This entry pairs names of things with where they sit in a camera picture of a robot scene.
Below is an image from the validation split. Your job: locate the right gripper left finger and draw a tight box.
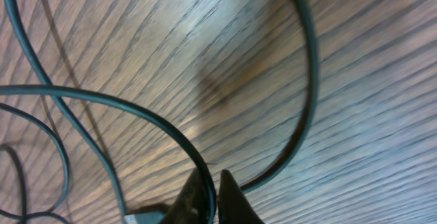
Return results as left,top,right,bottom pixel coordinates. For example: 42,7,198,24
160,169,208,224

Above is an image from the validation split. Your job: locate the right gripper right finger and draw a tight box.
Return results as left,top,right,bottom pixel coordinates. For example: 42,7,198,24
218,170,264,224

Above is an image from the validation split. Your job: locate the black cable with USB plugs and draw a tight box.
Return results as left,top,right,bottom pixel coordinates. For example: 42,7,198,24
0,0,319,224

